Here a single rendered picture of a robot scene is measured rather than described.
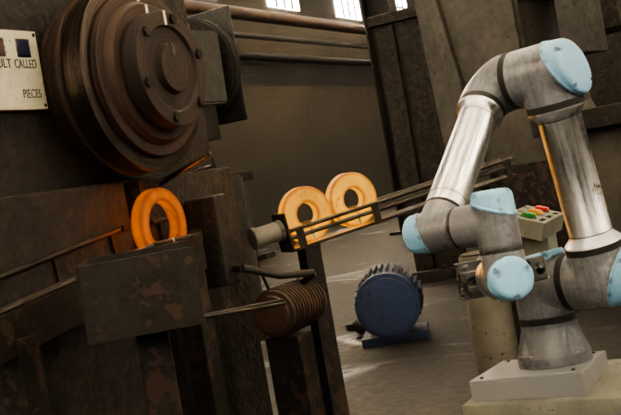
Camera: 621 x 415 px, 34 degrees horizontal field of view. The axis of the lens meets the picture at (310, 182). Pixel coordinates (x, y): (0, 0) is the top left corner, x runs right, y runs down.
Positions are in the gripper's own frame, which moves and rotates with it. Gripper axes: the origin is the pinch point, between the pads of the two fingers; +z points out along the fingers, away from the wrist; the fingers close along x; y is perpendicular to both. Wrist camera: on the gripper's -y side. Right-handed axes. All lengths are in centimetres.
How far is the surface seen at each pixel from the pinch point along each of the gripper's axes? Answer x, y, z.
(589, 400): 26.6, -12.1, -12.2
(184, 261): -14, 56, -26
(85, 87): -57, 75, 18
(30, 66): -65, 87, 23
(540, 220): -8, -28, 57
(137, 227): -25, 72, 35
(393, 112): -91, -49, 446
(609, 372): 25.2, -22.0, 4.6
